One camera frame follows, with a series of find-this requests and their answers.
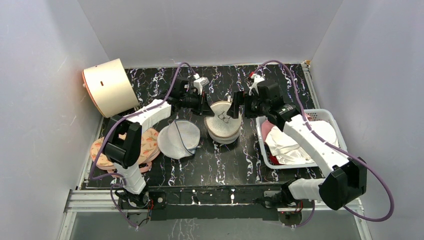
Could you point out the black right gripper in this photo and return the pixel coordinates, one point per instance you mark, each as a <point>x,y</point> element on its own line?
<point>241,103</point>

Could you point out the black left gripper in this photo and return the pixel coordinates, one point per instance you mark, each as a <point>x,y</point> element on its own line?
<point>206,111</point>

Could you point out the white mesh bag beige zipper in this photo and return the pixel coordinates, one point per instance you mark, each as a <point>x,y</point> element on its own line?
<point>222,128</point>

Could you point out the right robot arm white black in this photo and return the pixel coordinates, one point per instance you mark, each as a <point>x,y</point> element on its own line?
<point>345,178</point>

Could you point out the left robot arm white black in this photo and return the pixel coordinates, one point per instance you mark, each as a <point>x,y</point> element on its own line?
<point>122,144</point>

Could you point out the white plastic laundry basket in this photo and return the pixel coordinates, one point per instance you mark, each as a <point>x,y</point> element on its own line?
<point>316,114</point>

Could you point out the floral orange bra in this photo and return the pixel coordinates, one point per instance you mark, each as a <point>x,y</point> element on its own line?
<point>148,152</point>

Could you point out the pink garment in basket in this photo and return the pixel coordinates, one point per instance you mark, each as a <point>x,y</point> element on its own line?
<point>264,128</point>

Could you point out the white cloth in basket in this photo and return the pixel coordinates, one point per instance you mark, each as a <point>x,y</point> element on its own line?
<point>284,150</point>

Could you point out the cream cylindrical drum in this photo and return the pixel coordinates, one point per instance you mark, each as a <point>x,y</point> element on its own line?
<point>109,88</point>

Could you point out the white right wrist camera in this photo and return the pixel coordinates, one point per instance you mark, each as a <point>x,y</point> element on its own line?
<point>255,82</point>

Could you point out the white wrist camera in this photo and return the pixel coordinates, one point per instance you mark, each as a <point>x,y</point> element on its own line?
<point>200,83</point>
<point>255,82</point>

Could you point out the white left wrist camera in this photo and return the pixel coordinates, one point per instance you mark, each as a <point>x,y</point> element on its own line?
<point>200,83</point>

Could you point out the aluminium frame rail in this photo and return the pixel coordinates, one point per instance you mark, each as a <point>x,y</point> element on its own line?
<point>91,215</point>

